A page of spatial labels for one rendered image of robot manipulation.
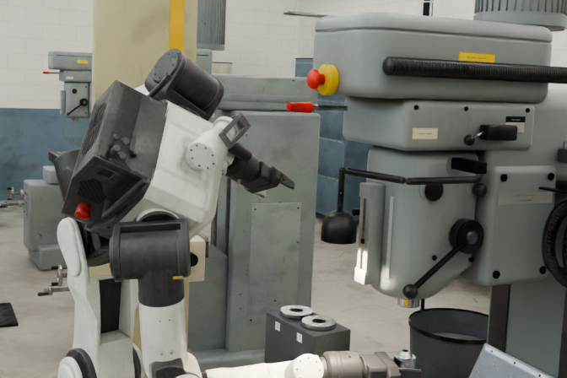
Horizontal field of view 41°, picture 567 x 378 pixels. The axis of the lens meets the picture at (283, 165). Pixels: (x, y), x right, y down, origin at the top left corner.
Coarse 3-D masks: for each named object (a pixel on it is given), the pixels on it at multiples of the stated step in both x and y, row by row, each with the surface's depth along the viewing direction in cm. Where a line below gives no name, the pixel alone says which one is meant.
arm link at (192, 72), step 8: (192, 64) 168; (184, 72) 165; (192, 72) 167; (200, 72) 169; (184, 80) 166; (192, 80) 167; (200, 80) 168; (208, 80) 171; (216, 80) 174; (176, 88) 166; (184, 88) 167; (192, 88) 168; (200, 88) 169; (208, 88) 170; (216, 88) 172; (184, 96) 169; (192, 96) 169; (200, 96) 170; (208, 96) 171; (200, 104) 171; (208, 104) 172
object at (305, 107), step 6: (294, 102) 157; (300, 102) 158; (306, 102) 158; (288, 108) 157; (294, 108) 157; (300, 108) 157; (306, 108) 158; (312, 108) 159; (318, 108) 160; (324, 108) 160; (330, 108) 161; (336, 108) 161; (342, 108) 162
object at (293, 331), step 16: (272, 320) 203; (288, 320) 200; (304, 320) 196; (320, 320) 198; (272, 336) 204; (288, 336) 197; (304, 336) 191; (320, 336) 189; (336, 336) 192; (272, 352) 204; (288, 352) 198; (304, 352) 192; (320, 352) 190
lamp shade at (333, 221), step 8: (328, 216) 152; (336, 216) 151; (344, 216) 151; (352, 216) 153; (328, 224) 151; (336, 224) 150; (344, 224) 150; (352, 224) 151; (328, 232) 151; (336, 232) 150; (344, 232) 150; (352, 232) 151; (328, 240) 151; (336, 240) 150; (344, 240) 150; (352, 240) 151
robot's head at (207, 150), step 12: (216, 120) 155; (228, 120) 153; (204, 132) 150; (216, 132) 150; (228, 132) 152; (192, 144) 148; (204, 144) 146; (216, 144) 148; (192, 156) 150; (204, 156) 148; (216, 156) 147; (204, 168) 150
